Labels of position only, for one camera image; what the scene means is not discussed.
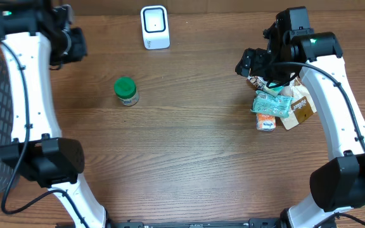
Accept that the teal snack packet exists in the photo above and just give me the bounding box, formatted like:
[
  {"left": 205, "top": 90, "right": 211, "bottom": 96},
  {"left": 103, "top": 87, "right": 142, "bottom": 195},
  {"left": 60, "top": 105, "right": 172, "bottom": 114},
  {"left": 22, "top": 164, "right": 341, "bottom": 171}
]
[{"left": 251, "top": 91, "right": 293, "bottom": 118}]

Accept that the Panitee bread bag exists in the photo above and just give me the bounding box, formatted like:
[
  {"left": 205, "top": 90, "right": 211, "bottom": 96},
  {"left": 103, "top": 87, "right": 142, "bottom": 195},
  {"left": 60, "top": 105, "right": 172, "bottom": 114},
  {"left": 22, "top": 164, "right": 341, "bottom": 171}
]
[{"left": 247, "top": 75, "right": 318, "bottom": 130}]

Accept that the orange snack packet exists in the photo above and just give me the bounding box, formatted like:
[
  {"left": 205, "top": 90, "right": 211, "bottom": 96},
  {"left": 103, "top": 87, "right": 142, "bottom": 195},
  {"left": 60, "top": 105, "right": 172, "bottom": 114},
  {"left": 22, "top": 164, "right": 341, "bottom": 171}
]
[{"left": 256, "top": 113, "right": 276, "bottom": 131}]

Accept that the green lid jar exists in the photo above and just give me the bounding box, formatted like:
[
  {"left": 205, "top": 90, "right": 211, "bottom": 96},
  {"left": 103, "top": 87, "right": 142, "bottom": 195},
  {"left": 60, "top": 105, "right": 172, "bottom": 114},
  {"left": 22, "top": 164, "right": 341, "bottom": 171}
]
[{"left": 114, "top": 77, "right": 139, "bottom": 106}]

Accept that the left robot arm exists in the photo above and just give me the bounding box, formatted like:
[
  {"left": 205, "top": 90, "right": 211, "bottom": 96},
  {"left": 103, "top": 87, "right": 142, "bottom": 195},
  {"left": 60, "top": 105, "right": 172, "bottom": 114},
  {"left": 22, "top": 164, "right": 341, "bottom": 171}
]
[{"left": 0, "top": 0, "right": 111, "bottom": 227}]

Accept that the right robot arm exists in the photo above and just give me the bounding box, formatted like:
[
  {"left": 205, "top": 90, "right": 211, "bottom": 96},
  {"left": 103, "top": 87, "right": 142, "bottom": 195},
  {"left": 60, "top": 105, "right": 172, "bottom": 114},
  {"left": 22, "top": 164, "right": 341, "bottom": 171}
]
[{"left": 235, "top": 6, "right": 365, "bottom": 227}]

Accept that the cardboard backdrop wall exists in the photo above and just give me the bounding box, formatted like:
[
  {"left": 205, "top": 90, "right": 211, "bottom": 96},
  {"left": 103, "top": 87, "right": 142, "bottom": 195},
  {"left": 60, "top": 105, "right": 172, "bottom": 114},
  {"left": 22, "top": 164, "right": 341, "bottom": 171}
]
[{"left": 58, "top": 0, "right": 365, "bottom": 18}]

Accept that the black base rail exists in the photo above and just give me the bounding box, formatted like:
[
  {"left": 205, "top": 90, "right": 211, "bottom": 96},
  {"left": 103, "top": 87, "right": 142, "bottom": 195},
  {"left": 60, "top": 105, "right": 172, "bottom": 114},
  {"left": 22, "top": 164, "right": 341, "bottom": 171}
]
[{"left": 105, "top": 218, "right": 289, "bottom": 228}]

